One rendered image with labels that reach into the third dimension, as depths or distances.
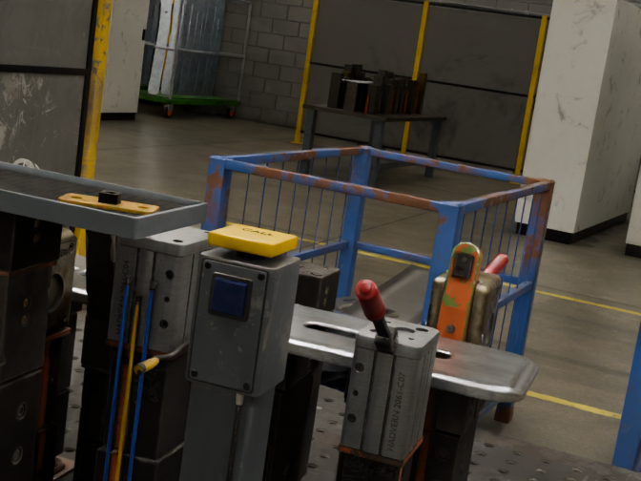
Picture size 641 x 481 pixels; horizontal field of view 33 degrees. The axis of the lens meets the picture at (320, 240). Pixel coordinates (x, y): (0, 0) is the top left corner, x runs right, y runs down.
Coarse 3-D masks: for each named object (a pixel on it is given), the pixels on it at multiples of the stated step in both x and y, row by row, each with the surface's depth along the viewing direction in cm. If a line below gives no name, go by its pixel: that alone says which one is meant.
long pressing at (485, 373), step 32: (320, 320) 130; (352, 320) 132; (288, 352) 119; (320, 352) 118; (352, 352) 117; (448, 352) 124; (480, 352) 126; (448, 384) 113; (480, 384) 113; (512, 384) 116
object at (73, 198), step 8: (104, 192) 95; (112, 192) 95; (64, 200) 93; (72, 200) 93; (80, 200) 94; (88, 200) 94; (96, 200) 95; (104, 200) 94; (112, 200) 94; (120, 200) 96; (104, 208) 93; (112, 208) 93; (120, 208) 93; (128, 208) 94; (136, 208) 94; (144, 208) 96; (152, 208) 95
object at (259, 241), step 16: (240, 224) 95; (208, 240) 90; (224, 240) 90; (240, 240) 89; (256, 240) 89; (272, 240) 90; (288, 240) 92; (240, 256) 92; (256, 256) 91; (272, 256) 89
